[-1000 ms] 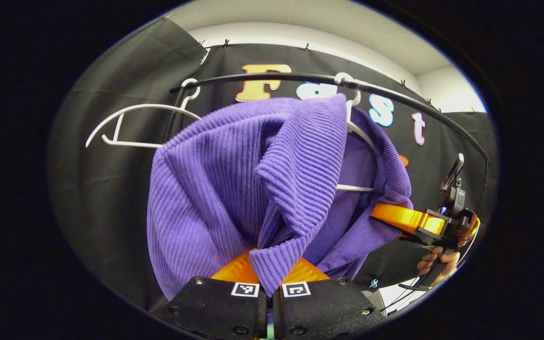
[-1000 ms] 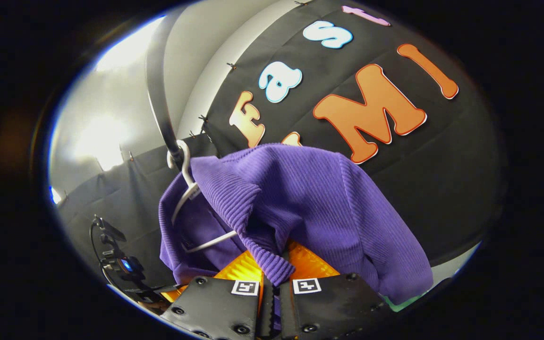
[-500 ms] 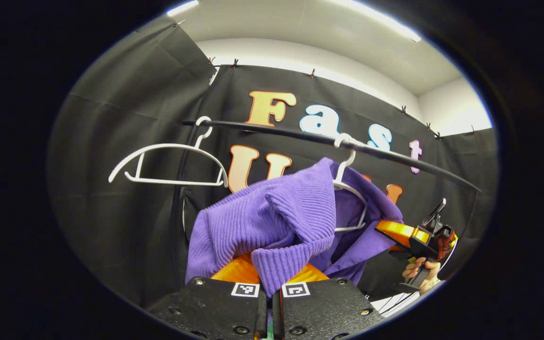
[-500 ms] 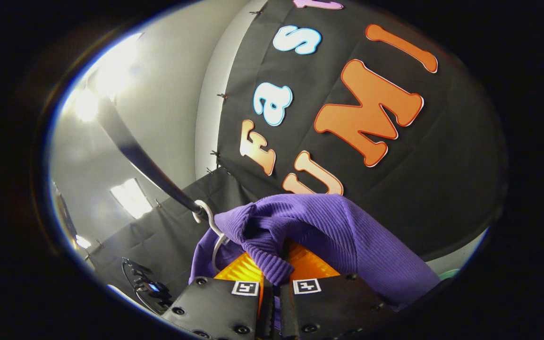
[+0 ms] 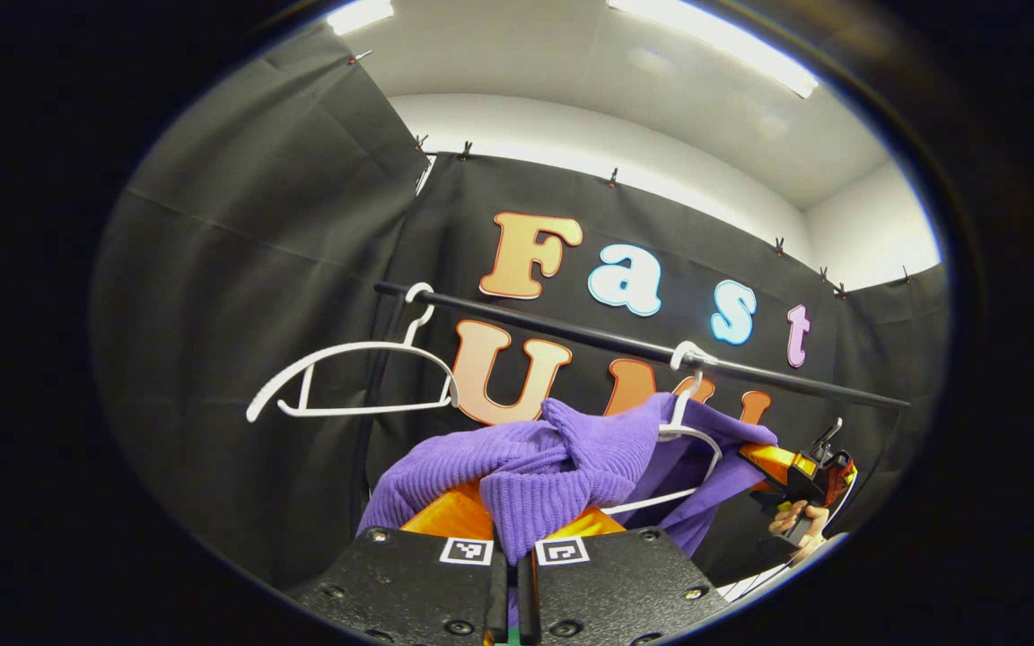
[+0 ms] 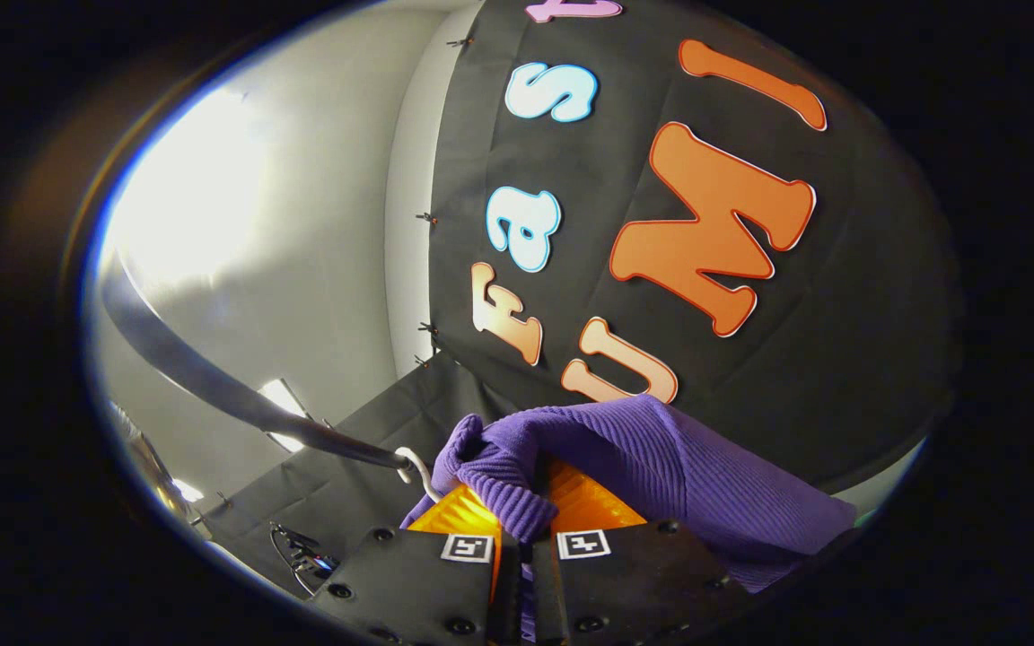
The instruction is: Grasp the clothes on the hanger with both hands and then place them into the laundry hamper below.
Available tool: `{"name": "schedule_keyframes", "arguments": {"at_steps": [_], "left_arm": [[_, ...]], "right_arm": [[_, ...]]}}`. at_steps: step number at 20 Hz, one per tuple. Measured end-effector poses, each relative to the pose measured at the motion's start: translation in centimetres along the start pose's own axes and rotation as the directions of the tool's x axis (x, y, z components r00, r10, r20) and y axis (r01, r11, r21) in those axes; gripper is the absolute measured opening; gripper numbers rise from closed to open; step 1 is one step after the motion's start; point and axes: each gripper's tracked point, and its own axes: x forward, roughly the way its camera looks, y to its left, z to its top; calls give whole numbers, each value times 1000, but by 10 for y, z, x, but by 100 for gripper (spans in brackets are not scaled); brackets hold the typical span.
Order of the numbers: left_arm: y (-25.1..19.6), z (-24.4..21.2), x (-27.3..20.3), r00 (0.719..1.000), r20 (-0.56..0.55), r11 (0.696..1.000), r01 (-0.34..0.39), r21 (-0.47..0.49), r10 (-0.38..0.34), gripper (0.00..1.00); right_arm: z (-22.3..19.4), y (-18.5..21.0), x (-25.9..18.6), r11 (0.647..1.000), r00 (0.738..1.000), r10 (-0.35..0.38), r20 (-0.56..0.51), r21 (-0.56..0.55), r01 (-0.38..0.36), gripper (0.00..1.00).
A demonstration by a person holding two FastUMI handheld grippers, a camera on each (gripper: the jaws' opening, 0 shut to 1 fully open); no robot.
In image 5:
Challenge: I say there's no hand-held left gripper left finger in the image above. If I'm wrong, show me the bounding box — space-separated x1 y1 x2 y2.
288 483 511 646

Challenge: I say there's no white plastic hanger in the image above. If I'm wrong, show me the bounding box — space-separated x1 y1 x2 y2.
600 341 724 517
246 282 461 423

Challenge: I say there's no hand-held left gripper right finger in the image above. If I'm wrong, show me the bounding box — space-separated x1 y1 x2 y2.
515 507 735 646

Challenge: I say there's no black clothes rack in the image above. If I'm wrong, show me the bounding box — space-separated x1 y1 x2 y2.
355 280 913 530

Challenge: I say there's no ceiling light strip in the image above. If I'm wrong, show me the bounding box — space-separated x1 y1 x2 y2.
607 0 819 100
327 0 395 35

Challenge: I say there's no purple corduroy jacket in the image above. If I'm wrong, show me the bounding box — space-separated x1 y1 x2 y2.
355 393 780 562

